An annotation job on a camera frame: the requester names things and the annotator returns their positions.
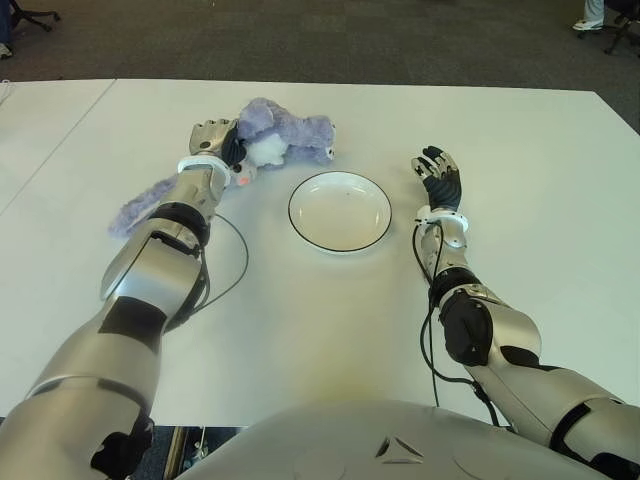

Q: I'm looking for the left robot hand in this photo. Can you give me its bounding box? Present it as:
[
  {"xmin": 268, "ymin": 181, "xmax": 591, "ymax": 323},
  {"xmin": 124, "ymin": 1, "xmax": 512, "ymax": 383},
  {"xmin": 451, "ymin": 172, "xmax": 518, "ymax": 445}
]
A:
[{"xmin": 188, "ymin": 117, "xmax": 249, "ymax": 169}]

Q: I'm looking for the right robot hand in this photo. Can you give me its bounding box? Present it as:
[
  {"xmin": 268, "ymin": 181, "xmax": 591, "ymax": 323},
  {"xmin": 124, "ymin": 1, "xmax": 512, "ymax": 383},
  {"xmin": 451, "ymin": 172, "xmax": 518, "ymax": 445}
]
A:
[{"xmin": 410, "ymin": 145, "xmax": 462, "ymax": 216}]

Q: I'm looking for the purple plush bunny doll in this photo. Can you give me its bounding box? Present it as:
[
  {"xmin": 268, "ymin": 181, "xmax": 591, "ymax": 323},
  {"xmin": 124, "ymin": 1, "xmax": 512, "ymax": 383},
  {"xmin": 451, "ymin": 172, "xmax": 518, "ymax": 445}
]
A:
[{"xmin": 108, "ymin": 98, "xmax": 337, "ymax": 240}]

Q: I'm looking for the white plate black rim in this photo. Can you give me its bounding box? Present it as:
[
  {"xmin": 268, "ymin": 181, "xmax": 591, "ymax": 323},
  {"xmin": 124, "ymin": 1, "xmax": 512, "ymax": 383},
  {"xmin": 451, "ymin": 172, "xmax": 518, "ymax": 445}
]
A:
[{"xmin": 287, "ymin": 171, "xmax": 393, "ymax": 253}]

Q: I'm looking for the black office chair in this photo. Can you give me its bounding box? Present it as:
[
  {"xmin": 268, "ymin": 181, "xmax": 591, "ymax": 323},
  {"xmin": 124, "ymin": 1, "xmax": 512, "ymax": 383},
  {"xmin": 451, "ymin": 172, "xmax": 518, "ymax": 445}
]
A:
[
  {"xmin": 602, "ymin": 0, "xmax": 640, "ymax": 56},
  {"xmin": 9, "ymin": 0, "xmax": 62, "ymax": 34}
]

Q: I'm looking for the silver robot torso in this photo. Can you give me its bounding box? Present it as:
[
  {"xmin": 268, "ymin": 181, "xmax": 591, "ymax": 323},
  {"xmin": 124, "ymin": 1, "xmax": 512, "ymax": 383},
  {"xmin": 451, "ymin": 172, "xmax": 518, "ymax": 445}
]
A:
[{"xmin": 174, "ymin": 397, "xmax": 616, "ymax": 480}]

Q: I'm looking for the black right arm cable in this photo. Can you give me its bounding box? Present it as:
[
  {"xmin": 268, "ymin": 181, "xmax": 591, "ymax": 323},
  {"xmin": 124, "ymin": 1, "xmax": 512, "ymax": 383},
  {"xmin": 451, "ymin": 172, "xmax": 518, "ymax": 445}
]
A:
[{"xmin": 412, "ymin": 222, "xmax": 516, "ymax": 431}]

